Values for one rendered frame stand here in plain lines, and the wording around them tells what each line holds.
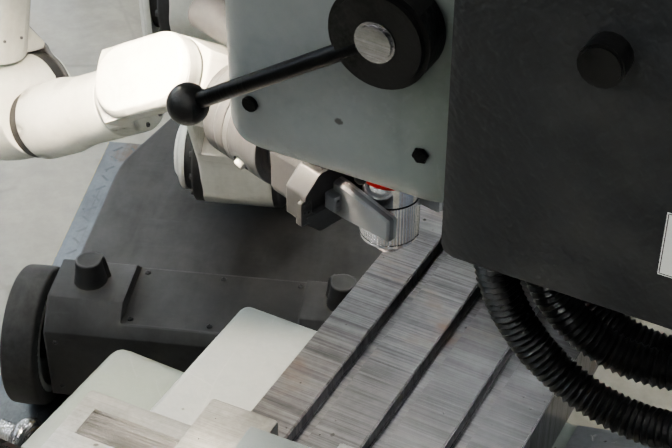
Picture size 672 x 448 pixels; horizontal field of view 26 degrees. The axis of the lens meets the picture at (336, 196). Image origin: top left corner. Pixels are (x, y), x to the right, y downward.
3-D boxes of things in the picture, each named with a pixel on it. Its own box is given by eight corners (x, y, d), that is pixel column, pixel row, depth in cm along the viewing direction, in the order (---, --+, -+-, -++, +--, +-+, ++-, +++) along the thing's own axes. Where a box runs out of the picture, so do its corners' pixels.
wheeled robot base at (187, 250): (142, 154, 258) (126, -13, 238) (433, 178, 253) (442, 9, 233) (33, 409, 208) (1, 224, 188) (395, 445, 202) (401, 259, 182)
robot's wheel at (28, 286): (50, 337, 223) (34, 235, 211) (82, 340, 223) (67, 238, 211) (9, 431, 208) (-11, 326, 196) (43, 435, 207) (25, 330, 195)
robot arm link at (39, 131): (96, 151, 129) (-42, 185, 140) (171, 126, 137) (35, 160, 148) (61, 35, 127) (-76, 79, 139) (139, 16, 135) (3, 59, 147)
